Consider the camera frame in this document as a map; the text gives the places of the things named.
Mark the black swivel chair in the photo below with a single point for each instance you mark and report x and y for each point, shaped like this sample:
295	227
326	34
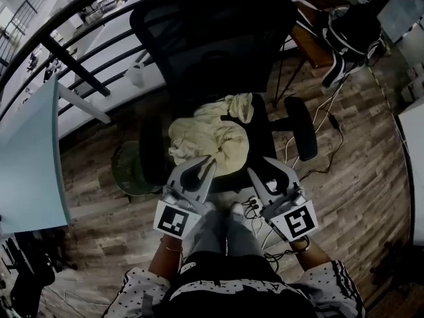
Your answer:
30	270

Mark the white plastic jug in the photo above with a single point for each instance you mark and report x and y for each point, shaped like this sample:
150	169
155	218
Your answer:
136	75

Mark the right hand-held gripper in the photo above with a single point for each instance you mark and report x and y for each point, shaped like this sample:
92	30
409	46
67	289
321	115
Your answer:
298	224

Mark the cream clothes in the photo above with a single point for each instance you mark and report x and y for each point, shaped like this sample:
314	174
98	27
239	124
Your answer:
212	134

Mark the person's white right shoe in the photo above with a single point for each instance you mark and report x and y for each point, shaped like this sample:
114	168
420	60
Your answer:
237	209

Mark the person's left forearm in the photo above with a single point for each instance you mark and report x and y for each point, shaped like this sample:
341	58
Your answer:
165	260

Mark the black white backpack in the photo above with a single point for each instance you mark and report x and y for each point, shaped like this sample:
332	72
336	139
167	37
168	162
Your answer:
354	31

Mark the white table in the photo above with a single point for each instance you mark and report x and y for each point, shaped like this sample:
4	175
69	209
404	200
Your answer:
414	164

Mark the person's left leg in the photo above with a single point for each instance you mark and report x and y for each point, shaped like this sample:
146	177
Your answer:
208	234

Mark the black mesh office chair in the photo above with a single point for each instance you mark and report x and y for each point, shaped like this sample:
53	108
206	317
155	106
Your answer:
212	45

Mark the green mesh waste bin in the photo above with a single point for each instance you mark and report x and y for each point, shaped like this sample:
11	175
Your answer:
126	171

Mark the white power strip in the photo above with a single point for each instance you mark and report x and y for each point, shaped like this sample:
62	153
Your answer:
253	202

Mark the person's right leg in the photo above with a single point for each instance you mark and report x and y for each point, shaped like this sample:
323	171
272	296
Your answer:
245	237

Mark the black metal railing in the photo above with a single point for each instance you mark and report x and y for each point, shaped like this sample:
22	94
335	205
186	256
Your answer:
77	66

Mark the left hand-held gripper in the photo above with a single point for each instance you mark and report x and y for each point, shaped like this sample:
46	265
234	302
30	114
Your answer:
170	220

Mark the pale blue glass table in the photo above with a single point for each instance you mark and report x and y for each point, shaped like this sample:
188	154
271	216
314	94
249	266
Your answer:
26	161

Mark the person's white left shoe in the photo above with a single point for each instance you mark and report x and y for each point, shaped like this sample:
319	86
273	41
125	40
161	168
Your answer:
209	207

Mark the person's white shoe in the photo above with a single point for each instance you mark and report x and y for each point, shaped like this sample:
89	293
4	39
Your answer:
209	207
237	209

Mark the person's leg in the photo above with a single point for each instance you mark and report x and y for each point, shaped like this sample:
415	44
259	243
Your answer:
208	234
245	237

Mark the person's right forearm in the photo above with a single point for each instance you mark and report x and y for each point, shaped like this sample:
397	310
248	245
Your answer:
311	253

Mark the person's black white starred shirt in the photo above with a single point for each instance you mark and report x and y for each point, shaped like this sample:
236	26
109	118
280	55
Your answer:
232	296

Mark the black chair base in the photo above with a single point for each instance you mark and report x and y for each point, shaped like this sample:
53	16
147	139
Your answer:
394	267

